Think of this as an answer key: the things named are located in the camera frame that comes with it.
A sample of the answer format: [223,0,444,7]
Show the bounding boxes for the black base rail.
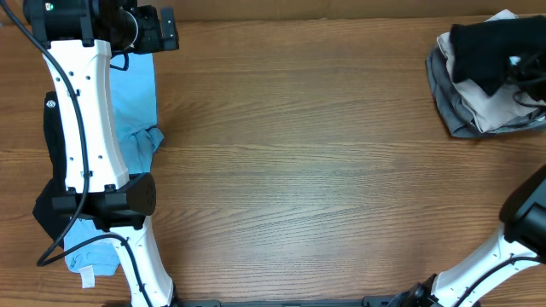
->
[177,295,398,307]

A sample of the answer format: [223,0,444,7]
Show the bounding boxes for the folded beige shorts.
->
[437,10,545,132]

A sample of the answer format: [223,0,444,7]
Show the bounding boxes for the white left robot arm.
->
[23,0,179,306]

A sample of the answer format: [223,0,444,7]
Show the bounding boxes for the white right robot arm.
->
[389,47,545,306]

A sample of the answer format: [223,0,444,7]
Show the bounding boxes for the light blue printed t-shirt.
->
[65,54,164,288]

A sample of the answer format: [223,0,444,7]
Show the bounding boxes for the black t-shirt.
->
[450,15,545,96]

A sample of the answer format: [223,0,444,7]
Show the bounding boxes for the folded grey garment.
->
[426,46,545,138]

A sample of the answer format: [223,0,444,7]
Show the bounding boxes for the black garment under blue shirt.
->
[32,91,69,240]

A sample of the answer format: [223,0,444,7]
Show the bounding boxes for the brown cardboard back panel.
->
[0,0,546,26]

